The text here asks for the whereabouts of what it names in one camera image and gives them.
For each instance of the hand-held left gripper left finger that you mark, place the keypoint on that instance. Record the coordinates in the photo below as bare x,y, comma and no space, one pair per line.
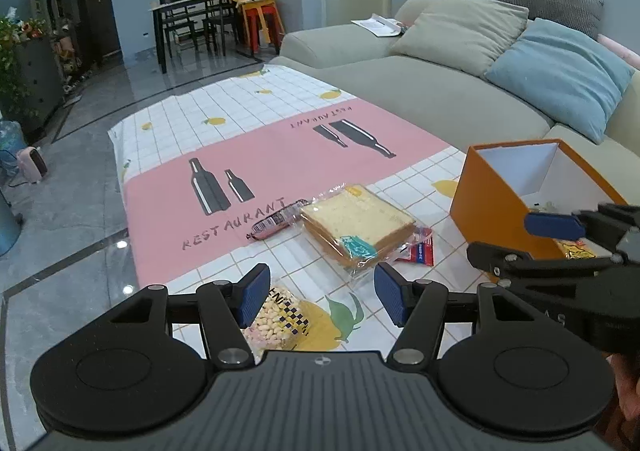
252,293

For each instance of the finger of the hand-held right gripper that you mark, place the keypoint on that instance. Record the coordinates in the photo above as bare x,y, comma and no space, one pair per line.
540,265
552,226

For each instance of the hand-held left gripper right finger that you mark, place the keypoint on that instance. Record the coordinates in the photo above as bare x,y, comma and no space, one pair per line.
392,293

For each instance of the yellow waffle packet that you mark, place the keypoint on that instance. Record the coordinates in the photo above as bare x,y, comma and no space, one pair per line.
575,249

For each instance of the orange cardboard box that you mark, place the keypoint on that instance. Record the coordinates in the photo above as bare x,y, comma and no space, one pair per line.
490,201

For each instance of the flat red blue packet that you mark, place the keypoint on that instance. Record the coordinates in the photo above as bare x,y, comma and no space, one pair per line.
420,251

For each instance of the pink sausage stick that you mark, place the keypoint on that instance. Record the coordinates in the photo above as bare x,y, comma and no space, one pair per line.
272,225

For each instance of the sliced bread packet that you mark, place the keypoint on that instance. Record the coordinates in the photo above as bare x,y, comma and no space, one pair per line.
350,216

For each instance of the light blue cushion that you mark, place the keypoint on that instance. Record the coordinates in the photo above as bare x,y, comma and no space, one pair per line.
560,76

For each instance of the pink white printed tablecloth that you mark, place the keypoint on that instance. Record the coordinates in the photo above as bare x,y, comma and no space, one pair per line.
250,131

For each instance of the pink roll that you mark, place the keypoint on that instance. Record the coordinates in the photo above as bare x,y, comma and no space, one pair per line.
620,51

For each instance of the beige sofa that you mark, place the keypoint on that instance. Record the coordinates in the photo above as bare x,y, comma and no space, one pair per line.
400,81

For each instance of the beige cushion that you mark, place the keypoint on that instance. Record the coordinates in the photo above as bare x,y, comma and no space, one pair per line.
460,31

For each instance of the blue bin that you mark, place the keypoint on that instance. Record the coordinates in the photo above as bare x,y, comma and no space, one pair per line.
7,226

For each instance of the pink space heater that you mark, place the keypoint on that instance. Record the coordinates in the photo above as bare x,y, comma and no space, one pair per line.
32,165

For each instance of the white papers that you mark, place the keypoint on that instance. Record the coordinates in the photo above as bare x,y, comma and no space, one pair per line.
377,26

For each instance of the red stool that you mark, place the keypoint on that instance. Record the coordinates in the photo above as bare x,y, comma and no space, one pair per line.
262,26

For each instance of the dark dining chair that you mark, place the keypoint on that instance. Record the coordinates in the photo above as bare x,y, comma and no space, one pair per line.
220,23
182,26

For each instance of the blue water bottle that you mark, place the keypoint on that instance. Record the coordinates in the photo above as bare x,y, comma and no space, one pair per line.
10,146

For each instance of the orange stool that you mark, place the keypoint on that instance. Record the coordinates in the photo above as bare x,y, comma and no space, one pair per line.
257,6

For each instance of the dark dining table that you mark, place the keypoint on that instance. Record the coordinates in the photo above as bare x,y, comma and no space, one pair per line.
170,8

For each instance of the grey cabinet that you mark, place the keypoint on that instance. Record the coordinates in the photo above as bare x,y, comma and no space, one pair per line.
40,81

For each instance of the dark wooden door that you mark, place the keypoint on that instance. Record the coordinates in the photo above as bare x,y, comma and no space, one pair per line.
100,16

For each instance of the green potted plant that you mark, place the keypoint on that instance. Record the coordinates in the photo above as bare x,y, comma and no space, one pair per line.
15,56

